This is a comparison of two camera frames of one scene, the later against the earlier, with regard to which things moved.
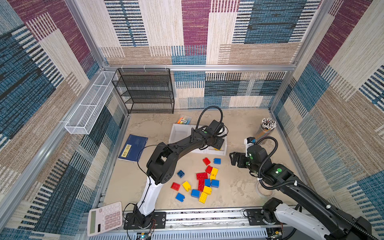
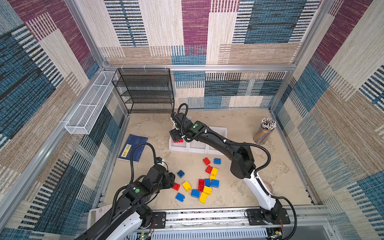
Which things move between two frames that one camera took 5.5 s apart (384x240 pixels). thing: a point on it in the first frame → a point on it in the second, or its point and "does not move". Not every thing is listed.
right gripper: x=241 y=156 → x=174 y=135
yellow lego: x=187 y=186 does not move
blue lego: x=217 y=161 does not move
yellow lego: x=214 y=172 does not move
